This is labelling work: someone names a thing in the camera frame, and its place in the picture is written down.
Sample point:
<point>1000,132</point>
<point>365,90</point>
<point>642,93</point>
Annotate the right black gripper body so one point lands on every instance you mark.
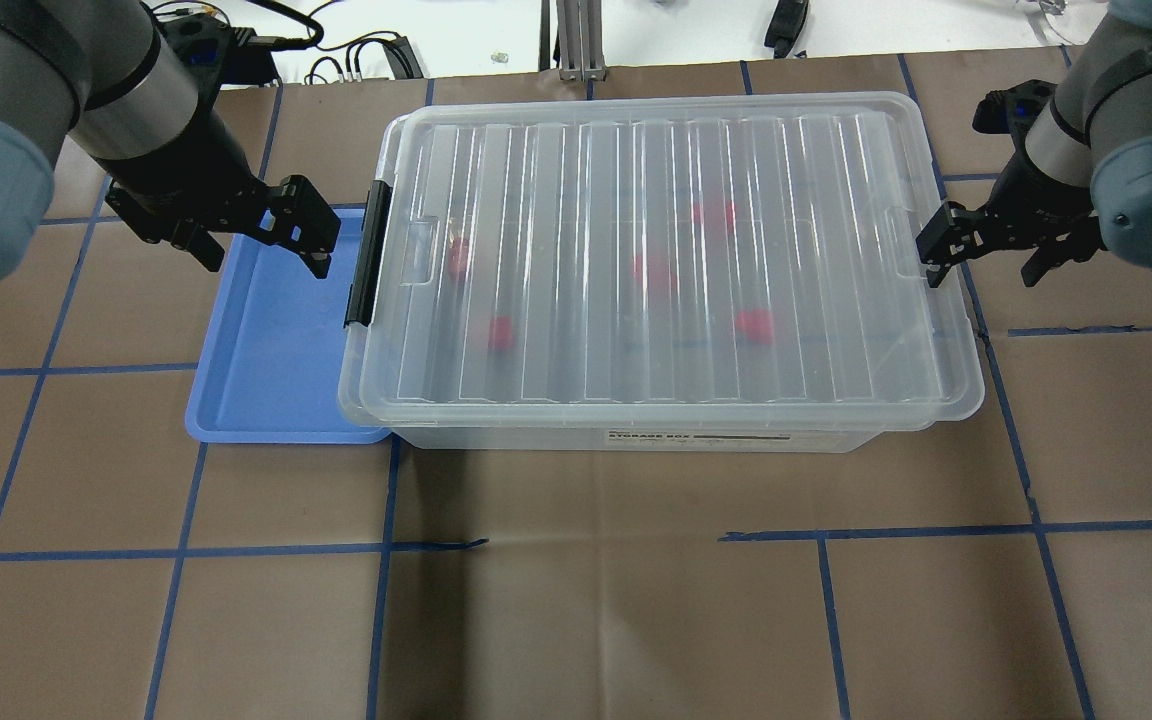
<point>1034,196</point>

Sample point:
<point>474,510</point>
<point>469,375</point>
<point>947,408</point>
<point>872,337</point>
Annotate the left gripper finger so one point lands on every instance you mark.
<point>305,224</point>
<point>198,242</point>

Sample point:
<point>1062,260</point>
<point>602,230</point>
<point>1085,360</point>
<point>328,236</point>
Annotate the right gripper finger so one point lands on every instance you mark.
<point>953,236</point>
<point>1053,255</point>

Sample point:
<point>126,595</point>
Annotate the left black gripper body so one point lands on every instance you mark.
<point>179,167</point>

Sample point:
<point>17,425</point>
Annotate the red block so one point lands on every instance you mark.
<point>458,259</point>
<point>757,326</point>
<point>715,216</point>
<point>653,275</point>
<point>500,334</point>

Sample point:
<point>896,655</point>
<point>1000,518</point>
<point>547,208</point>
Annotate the clear plastic box lid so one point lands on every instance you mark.
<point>741,262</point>

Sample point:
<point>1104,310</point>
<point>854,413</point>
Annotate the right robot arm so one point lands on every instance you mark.
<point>1079,180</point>

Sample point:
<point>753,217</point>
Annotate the blue plastic tray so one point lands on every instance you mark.
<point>269,370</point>

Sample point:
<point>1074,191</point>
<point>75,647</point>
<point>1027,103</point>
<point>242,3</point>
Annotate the clear plastic storage box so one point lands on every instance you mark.
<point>758,441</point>

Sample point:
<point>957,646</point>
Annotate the red block back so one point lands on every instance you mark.
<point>715,216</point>

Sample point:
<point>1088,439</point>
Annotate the black box latch handle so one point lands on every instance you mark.
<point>363,292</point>

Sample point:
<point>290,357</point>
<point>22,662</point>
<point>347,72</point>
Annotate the aluminium frame post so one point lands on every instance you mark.
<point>579,41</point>

